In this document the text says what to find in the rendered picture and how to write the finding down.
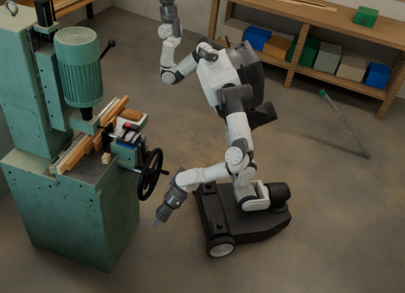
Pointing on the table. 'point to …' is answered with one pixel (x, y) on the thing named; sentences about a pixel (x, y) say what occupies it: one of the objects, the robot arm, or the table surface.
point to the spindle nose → (87, 113)
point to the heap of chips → (132, 115)
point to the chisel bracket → (77, 122)
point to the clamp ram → (108, 134)
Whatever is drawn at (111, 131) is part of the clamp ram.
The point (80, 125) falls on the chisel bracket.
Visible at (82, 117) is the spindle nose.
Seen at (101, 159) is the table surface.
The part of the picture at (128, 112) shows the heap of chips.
